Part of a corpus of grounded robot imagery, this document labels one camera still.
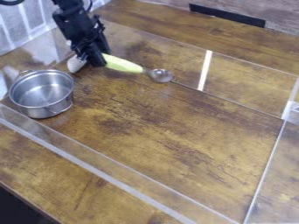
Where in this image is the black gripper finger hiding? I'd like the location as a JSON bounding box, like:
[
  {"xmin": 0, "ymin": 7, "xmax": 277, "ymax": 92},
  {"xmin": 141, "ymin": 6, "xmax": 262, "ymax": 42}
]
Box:
[
  {"xmin": 85, "ymin": 42, "xmax": 108, "ymax": 67},
  {"xmin": 96, "ymin": 29, "xmax": 110, "ymax": 54}
]

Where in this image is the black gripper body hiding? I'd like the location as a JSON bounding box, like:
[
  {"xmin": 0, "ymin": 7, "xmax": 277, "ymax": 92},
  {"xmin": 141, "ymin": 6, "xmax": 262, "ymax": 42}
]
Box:
[{"xmin": 51, "ymin": 0, "xmax": 105, "ymax": 60}]

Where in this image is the green handled metal spoon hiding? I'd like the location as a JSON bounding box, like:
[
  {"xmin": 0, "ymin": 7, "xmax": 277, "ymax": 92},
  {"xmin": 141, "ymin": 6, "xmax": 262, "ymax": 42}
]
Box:
[{"xmin": 102, "ymin": 54, "xmax": 173, "ymax": 83}]

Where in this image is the white toy mushroom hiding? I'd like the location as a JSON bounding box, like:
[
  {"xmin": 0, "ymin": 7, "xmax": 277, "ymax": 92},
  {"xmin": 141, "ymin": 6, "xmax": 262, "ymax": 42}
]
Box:
[{"xmin": 66, "ymin": 56, "xmax": 86, "ymax": 74}]

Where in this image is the small steel pot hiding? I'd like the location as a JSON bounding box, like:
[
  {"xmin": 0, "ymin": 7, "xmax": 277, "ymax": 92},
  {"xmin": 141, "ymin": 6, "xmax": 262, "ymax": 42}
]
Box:
[{"xmin": 7, "ymin": 69, "xmax": 74, "ymax": 119}]

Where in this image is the black bar on table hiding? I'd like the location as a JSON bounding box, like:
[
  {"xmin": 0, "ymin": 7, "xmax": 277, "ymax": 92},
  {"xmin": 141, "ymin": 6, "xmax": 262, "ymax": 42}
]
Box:
[{"xmin": 189, "ymin": 3, "xmax": 266, "ymax": 28}]

